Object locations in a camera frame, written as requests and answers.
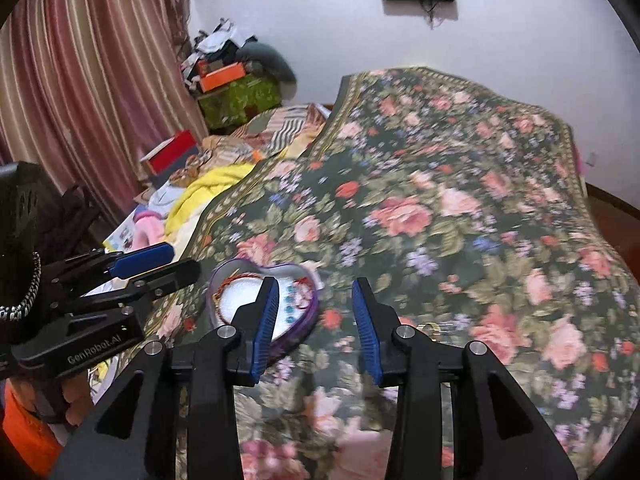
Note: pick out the gold bangle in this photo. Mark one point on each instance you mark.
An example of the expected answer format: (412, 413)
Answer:
(430, 328)

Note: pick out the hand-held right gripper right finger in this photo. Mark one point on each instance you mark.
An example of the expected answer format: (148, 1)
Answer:
(367, 335)

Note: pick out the purple heart-shaped tin box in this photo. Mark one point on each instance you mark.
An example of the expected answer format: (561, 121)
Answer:
(287, 347)

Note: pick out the pile of clothes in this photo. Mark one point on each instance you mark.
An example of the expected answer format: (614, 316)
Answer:
(217, 40)

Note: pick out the striped quilt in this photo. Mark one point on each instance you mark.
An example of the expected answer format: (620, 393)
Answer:
(280, 130)

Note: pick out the orange box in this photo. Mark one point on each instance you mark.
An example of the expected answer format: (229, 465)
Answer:
(222, 79)

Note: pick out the black chair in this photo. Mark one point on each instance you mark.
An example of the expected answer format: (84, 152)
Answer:
(75, 220)

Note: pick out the yellow blanket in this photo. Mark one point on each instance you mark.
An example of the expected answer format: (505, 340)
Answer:
(210, 190)

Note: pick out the white wall socket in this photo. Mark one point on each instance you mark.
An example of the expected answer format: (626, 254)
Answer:
(591, 159)

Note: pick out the red box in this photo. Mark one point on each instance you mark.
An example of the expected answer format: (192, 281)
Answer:
(172, 155)

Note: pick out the person's left forearm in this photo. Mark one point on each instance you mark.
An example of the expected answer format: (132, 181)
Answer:
(27, 435)

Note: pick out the striped pink curtain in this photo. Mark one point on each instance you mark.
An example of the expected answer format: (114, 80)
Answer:
(75, 85)

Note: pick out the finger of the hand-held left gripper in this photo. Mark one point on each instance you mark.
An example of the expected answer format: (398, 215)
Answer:
(145, 257)
(175, 275)

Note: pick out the person's left hand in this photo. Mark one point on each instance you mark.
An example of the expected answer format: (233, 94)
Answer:
(80, 405)

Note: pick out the green cloth-covered cabinet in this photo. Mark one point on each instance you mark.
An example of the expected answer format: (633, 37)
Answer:
(235, 102)

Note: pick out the floral blanket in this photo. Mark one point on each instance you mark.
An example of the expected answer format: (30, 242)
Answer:
(425, 185)

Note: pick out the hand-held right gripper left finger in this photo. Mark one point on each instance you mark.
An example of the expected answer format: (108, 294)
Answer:
(265, 330)

